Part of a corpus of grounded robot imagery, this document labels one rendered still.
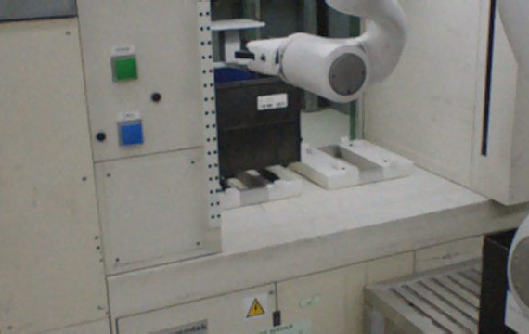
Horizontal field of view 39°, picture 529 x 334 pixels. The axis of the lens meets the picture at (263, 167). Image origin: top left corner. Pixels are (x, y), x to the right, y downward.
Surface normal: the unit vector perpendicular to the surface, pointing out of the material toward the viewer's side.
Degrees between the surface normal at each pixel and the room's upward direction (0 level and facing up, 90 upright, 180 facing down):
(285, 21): 90
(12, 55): 90
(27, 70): 90
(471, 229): 90
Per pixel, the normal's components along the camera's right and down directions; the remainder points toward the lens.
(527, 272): -0.93, 0.11
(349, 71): 0.40, 0.26
